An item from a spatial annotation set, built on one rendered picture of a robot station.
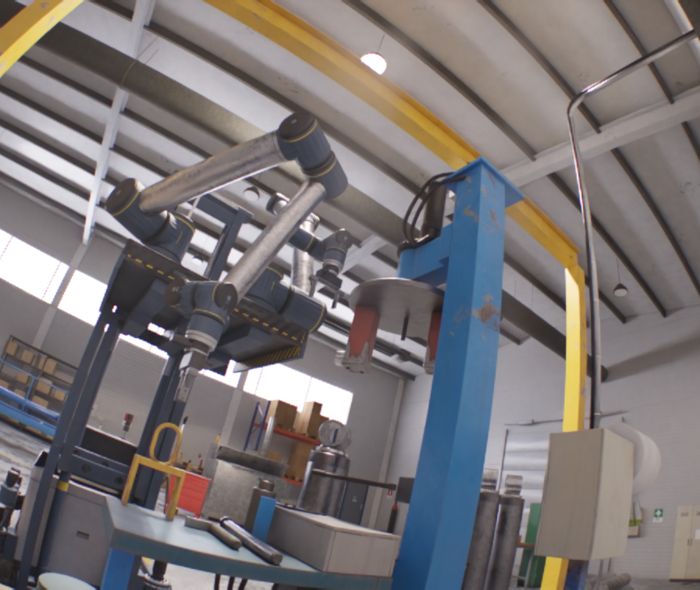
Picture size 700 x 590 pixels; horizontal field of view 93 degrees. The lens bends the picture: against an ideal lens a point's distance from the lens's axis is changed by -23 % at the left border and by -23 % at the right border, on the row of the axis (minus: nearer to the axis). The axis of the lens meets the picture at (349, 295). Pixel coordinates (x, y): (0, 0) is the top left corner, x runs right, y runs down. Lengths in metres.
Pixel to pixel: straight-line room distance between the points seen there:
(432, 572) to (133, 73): 6.58
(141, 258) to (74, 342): 13.02
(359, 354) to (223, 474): 7.79
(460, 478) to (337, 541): 0.52
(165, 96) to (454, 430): 6.00
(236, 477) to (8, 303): 9.38
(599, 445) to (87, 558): 2.72
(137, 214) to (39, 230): 13.95
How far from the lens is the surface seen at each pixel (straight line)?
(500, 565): 3.32
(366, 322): 2.09
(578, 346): 4.48
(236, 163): 1.69
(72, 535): 2.90
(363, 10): 6.60
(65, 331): 14.79
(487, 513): 3.05
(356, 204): 6.99
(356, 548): 1.21
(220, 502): 9.66
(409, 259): 2.20
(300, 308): 2.27
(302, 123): 1.58
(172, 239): 2.08
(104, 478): 2.61
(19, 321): 15.00
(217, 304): 1.36
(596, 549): 1.38
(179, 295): 1.47
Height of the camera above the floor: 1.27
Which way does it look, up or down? 26 degrees up
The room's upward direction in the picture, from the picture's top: 14 degrees clockwise
